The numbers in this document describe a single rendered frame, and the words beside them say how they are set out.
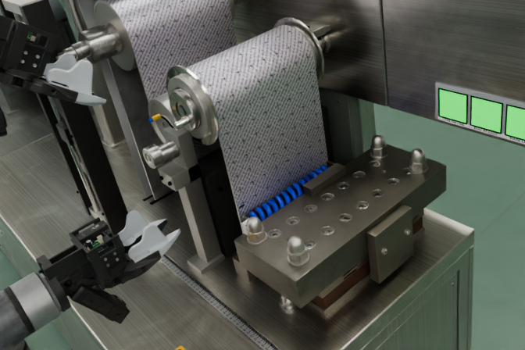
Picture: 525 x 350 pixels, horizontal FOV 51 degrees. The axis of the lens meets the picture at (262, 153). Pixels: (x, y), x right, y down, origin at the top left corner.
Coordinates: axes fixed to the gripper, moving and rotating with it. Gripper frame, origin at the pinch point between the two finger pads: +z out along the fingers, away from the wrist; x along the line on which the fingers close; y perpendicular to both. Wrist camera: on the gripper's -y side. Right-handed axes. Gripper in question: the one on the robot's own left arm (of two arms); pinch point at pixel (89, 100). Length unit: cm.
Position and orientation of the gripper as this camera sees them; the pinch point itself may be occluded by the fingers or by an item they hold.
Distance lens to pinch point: 84.2
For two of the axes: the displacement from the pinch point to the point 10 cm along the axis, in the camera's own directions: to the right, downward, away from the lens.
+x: -6.4, -2.9, 7.1
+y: 3.5, -9.3, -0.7
